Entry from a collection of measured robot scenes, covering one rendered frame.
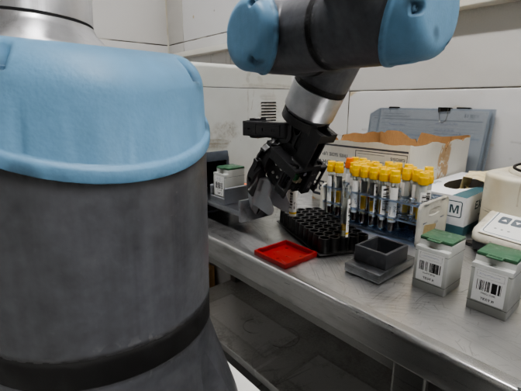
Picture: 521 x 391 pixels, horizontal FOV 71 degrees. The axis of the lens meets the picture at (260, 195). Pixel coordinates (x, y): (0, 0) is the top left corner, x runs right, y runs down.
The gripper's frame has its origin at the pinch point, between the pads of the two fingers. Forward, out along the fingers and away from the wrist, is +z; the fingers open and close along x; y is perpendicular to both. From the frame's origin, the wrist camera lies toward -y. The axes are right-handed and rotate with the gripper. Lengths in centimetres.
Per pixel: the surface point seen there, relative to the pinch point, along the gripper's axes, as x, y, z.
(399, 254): 3.5, 23.6, -11.3
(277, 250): -3.9, 11.0, -1.1
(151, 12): 51, -157, 18
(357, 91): 60, -30, -7
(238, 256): -8.5, 7.9, 1.9
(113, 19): 31, -155, 24
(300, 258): -4.3, 15.2, -4.2
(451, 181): 37.9, 14.5, -10.5
